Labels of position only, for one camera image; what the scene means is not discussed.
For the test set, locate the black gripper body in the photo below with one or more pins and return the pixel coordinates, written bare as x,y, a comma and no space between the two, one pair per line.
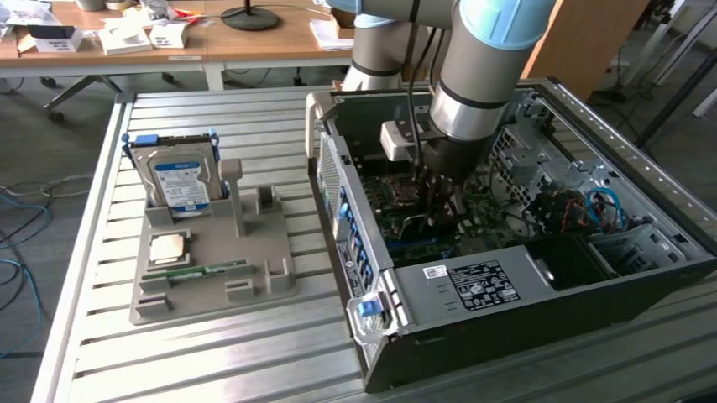
456,159

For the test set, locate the green graphics card black fan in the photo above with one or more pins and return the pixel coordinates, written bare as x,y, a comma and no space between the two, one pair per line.
408,226

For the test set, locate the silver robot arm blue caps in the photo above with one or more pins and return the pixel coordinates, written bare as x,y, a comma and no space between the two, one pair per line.
475,63

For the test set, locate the CPU socket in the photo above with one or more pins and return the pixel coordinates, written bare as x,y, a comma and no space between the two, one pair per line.
398,191

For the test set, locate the green motherboard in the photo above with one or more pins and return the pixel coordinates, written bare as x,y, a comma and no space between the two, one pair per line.
492,218

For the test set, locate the blue expansion slot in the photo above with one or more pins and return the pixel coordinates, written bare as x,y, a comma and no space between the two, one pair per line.
411,244

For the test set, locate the grey power supply unit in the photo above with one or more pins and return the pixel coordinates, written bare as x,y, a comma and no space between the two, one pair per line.
419,294

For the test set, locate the black drive box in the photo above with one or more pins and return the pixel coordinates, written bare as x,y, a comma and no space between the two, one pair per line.
571,260

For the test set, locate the blue case latch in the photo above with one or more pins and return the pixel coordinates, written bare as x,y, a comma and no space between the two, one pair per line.
369,306

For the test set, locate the black open PC case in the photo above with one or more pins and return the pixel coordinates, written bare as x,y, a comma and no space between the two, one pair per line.
503,336

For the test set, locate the silver disk bay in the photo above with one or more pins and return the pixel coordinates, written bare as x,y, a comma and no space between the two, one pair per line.
643,247

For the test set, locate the white booklet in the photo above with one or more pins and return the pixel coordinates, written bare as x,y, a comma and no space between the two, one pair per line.
329,35

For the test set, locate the wooden cabinet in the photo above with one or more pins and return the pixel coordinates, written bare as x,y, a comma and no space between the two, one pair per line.
592,42

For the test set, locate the brown cardboard box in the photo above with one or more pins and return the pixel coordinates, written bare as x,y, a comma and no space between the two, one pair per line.
343,19

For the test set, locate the grey parts rack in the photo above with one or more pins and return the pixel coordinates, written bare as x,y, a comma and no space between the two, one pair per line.
212,252

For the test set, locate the hard disk in blue caddy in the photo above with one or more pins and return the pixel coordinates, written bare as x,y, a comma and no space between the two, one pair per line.
179,180

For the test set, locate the green RAM stick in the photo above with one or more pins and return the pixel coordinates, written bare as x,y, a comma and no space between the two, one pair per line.
189,273

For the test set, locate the wooden desk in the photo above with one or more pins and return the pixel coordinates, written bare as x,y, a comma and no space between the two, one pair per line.
252,42

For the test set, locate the CPU chip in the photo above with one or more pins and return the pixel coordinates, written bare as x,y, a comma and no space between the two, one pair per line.
167,248

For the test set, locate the black round stand base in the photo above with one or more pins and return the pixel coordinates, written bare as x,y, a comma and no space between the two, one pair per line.
248,19

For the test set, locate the small white box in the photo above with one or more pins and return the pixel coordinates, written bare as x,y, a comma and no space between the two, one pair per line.
168,35

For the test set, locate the white box round insert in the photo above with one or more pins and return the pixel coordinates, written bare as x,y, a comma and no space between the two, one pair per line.
125,40

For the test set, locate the tape roll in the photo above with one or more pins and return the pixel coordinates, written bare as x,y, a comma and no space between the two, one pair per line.
117,4

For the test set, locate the grey cup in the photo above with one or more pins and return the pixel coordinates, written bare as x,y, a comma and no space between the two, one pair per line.
89,4

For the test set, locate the white box black lid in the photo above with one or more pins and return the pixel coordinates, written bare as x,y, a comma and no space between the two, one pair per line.
56,40

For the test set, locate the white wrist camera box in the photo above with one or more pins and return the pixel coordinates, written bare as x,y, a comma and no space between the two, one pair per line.
398,142

